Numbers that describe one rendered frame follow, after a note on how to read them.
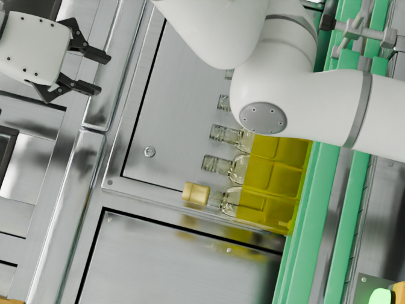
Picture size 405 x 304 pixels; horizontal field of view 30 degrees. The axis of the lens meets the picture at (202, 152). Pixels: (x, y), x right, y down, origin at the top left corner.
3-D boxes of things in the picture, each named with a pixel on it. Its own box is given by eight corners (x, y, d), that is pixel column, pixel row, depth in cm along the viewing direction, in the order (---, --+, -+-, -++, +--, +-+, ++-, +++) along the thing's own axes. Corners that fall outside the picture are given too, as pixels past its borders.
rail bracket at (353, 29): (378, 56, 135) (310, 39, 135) (407, 15, 119) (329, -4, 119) (375, 71, 134) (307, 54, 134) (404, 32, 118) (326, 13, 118)
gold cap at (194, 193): (208, 196, 134) (184, 190, 134) (211, 182, 131) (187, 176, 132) (204, 210, 131) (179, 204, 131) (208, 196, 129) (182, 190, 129)
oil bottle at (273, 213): (340, 217, 134) (223, 187, 135) (348, 212, 129) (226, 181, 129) (334, 248, 133) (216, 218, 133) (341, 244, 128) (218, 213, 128)
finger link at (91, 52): (72, 32, 121) (111, 47, 123) (66, 50, 120) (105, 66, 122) (76, 26, 118) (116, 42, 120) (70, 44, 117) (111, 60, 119)
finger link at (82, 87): (57, 77, 119) (97, 91, 121) (51, 96, 118) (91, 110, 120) (61, 72, 116) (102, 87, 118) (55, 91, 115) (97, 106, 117)
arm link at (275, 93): (343, 170, 92) (217, 137, 93) (354, 93, 100) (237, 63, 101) (367, 120, 85) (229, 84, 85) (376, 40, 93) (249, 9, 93)
